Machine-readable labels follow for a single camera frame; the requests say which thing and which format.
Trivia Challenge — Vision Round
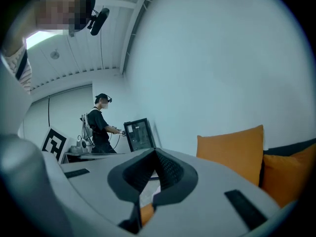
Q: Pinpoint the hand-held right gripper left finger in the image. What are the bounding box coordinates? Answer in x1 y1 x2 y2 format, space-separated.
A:
60 148 158 236

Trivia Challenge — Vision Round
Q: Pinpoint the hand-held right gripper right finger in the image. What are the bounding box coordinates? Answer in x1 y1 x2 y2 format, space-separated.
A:
142 148 281 237

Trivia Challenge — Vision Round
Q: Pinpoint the light pink cloth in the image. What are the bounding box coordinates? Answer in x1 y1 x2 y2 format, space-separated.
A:
151 185 162 200

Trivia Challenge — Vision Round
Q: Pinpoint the dark sofa seat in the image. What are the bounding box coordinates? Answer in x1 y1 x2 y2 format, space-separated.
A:
262 138 316 158

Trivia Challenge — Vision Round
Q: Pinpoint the grey table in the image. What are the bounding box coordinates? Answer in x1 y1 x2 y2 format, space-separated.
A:
60 152 126 164

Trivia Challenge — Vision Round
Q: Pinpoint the orange cushion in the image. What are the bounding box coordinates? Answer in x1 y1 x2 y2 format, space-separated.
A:
261 143 316 209
196 124 265 188
140 202 156 227

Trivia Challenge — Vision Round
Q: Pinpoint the white device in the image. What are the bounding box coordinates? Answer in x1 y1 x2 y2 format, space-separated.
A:
70 135 90 156

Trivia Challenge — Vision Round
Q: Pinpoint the black and white printed board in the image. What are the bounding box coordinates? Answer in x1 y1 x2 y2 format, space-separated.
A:
40 125 69 164

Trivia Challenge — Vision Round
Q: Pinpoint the person's striped shirt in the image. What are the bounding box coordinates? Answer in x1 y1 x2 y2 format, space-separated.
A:
1 37 33 95

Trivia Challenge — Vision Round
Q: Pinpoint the ceiling light panel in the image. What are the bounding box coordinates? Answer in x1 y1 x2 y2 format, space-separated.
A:
25 30 64 50

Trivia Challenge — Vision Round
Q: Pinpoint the person's head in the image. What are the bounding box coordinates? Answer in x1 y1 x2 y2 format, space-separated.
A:
2 0 96 56

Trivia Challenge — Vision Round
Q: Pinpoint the black ceiling cable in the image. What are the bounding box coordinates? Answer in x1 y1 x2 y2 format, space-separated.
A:
99 32 105 70

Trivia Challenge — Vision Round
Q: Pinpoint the black head-mounted camera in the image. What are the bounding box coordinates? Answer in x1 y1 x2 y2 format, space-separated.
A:
86 7 110 37

